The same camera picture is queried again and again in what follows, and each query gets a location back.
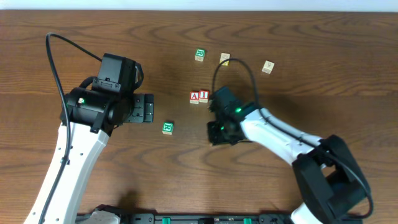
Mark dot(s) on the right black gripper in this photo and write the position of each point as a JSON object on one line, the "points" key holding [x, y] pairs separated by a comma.
{"points": [[213, 134]]}

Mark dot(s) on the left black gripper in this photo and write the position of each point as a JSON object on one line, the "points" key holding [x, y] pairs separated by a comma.
{"points": [[144, 108]]}

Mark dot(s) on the red letter I block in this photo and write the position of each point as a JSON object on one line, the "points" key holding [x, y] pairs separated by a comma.
{"points": [[203, 96]]}

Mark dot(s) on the red letter A block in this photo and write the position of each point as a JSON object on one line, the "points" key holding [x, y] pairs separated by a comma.
{"points": [[194, 97]]}

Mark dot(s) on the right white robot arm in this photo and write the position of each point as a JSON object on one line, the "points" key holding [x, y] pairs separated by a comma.
{"points": [[331, 182]]}

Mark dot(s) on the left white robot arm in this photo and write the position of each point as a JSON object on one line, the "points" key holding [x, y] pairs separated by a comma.
{"points": [[90, 119]]}

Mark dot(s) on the near green R block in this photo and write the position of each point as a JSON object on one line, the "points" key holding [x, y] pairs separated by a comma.
{"points": [[167, 128]]}

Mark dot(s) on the plain wooden letter block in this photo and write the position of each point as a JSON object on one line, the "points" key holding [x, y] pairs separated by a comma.
{"points": [[268, 67]]}

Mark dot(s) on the yellow letter block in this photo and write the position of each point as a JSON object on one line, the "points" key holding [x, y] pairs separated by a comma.
{"points": [[224, 59]]}

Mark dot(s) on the far green letter block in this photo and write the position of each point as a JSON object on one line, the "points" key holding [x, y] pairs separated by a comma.
{"points": [[200, 55]]}

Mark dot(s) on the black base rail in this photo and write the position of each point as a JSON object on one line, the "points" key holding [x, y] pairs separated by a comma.
{"points": [[109, 214]]}

